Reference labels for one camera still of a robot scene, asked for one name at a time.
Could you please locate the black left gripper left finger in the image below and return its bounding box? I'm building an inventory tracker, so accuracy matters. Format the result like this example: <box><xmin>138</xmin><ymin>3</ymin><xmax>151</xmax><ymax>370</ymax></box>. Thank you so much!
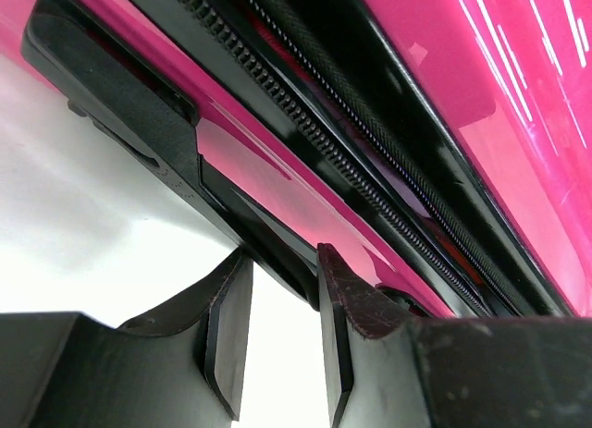
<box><xmin>1</xmin><ymin>250</ymin><xmax>253</xmax><ymax>427</ymax></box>

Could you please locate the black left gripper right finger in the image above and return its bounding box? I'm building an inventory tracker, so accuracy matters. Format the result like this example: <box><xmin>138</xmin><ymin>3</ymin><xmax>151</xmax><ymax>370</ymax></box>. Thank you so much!
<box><xmin>317</xmin><ymin>244</ymin><xmax>591</xmax><ymax>427</ymax></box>

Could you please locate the pink and teal suitcase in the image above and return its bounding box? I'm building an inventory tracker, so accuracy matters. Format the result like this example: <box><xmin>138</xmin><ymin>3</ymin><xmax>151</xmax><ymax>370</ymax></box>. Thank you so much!
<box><xmin>1</xmin><ymin>0</ymin><xmax>591</xmax><ymax>317</ymax></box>

